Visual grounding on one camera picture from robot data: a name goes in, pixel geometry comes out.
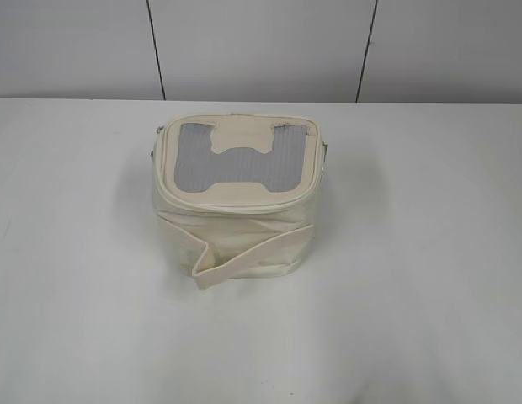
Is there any cream zippered fabric bag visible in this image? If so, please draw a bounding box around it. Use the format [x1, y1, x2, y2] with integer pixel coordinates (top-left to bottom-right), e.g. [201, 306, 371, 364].
[152, 114, 327, 290]

